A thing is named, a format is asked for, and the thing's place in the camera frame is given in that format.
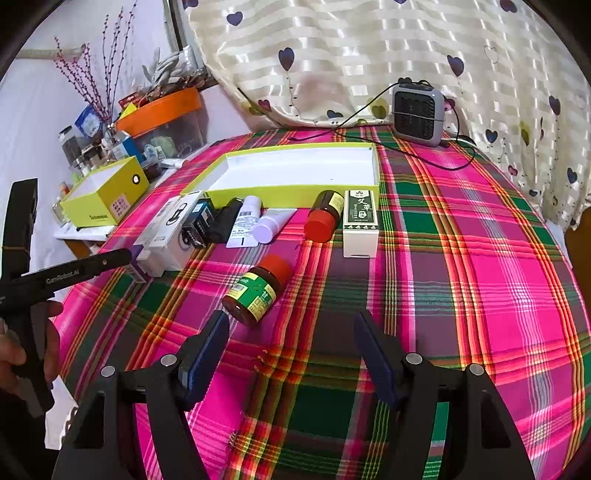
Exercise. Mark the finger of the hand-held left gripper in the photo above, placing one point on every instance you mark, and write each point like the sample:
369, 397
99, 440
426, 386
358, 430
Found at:
113, 261

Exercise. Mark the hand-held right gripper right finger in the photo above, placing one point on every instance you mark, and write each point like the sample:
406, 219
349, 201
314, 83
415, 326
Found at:
374, 360

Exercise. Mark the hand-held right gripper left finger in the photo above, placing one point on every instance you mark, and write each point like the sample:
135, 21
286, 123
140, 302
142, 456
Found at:
207, 355

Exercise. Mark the long white box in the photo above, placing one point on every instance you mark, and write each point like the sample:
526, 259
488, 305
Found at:
154, 242

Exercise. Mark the white box with car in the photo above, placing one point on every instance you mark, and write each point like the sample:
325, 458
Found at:
178, 240

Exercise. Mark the brown bottle green label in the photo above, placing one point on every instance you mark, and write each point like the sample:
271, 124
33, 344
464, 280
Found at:
254, 295

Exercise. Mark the black box blue print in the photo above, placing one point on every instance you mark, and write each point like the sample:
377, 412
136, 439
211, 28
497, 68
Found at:
198, 224

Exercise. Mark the black slim item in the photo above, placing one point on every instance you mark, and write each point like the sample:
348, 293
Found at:
226, 224

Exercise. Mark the white box green print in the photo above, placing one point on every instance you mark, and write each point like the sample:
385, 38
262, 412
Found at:
360, 230

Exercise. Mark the white tube lavender cap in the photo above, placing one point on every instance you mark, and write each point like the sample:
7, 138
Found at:
244, 224

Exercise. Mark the lavender tube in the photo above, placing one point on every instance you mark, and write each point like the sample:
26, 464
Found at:
272, 224

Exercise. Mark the brown bottle red cap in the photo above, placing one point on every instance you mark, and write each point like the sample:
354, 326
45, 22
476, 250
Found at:
323, 217

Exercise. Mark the lime green shallow box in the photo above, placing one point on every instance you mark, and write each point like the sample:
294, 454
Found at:
295, 170

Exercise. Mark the person's left hand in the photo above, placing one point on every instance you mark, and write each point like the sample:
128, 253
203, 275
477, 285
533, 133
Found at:
53, 341

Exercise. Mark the lime green lidded box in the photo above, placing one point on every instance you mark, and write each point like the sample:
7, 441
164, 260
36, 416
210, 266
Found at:
111, 203

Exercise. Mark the dark glass jar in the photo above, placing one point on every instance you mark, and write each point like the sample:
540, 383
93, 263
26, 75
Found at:
69, 147

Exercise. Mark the dark red jar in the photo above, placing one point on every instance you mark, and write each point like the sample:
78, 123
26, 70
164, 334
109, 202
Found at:
154, 173

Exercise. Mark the small blue box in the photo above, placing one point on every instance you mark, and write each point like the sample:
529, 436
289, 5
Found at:
127, 148

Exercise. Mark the small white tube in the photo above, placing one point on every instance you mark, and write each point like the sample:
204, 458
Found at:
171, 162

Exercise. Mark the pink plaid tablecloth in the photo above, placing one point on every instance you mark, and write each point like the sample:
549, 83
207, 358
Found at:
461, 277

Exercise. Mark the blue and white carton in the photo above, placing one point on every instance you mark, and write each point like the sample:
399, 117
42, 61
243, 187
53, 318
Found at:
87, 122

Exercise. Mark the purple dried flower branches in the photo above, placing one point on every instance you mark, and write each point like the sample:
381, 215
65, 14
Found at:
102, 104

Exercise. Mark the yellow card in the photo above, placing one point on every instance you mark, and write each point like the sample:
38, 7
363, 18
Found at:
129, 110

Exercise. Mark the clear bin orange lid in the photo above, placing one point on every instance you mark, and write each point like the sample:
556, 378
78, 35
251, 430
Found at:
161, 108

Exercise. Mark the red package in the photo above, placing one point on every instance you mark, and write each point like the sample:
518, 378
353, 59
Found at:
130, 98

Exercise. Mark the silver foil packets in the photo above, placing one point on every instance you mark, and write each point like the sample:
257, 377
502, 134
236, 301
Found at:
178, 64

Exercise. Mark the wooden furniture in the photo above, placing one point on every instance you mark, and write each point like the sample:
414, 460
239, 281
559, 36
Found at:
577, 249

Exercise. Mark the small grey heater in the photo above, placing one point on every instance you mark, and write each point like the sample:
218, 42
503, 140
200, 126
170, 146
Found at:
418, 115

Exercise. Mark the cream heart print cloth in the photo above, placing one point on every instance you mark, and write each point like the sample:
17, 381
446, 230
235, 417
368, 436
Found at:
369, 46

